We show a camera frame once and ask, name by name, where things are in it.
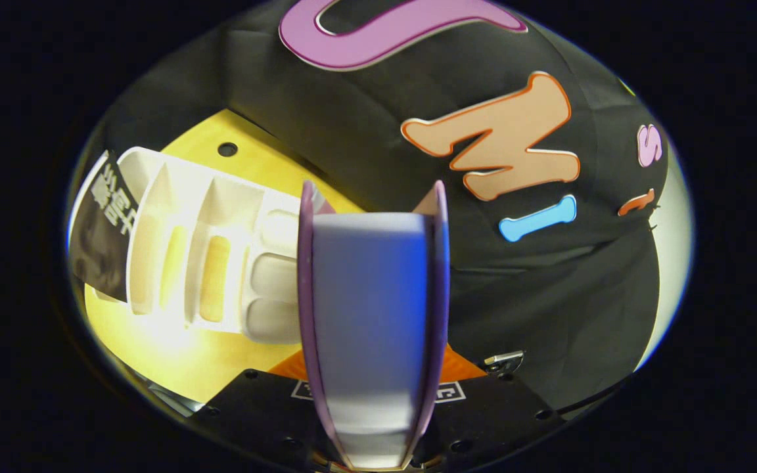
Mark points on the white plastic bookshelf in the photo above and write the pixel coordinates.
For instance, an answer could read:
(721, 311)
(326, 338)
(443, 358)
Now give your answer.
(234, 217)

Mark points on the black backdrop cloth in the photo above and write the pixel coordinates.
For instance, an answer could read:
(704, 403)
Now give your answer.
(365, 131)

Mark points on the small silver metal object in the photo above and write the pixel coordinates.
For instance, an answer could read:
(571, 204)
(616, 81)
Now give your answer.
(503, 361)

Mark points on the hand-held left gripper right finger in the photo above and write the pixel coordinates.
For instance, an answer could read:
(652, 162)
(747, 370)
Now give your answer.
(483, 420)

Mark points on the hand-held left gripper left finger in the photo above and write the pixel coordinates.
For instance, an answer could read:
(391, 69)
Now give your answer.
(260, 414)

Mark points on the black book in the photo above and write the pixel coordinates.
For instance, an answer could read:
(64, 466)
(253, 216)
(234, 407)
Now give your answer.
(99, 230)

